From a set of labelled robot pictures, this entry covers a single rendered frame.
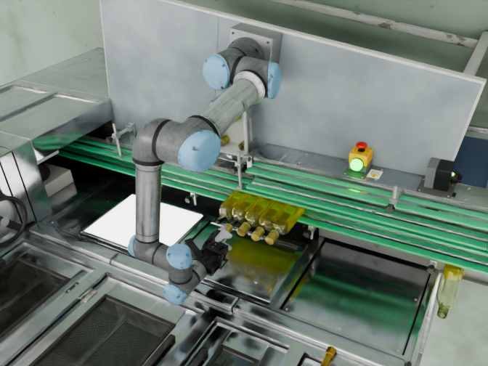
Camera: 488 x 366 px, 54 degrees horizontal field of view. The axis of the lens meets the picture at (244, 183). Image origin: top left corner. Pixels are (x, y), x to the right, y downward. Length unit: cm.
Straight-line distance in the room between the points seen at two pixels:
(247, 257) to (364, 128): 65
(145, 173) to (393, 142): 91
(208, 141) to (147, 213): 32
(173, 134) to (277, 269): 74
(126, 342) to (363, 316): 79
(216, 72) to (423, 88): 69
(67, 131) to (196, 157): 115
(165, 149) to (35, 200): 109
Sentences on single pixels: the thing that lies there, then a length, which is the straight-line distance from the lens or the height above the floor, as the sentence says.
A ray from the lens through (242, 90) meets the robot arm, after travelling 148.
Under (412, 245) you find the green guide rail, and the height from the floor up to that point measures 93.
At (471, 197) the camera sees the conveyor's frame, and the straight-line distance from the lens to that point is 177.
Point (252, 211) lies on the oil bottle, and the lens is 182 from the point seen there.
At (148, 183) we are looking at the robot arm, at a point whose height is 147.
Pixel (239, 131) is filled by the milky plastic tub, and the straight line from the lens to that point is 205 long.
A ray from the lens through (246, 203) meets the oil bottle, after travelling 187.
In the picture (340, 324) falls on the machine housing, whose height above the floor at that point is 127.
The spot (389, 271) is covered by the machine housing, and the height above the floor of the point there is 95.
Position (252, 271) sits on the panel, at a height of 121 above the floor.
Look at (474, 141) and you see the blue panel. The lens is 219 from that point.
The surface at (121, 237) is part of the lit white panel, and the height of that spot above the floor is 127.
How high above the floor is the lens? 234
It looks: 46 degrees down
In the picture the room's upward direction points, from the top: 135 degrees counter-clockwise
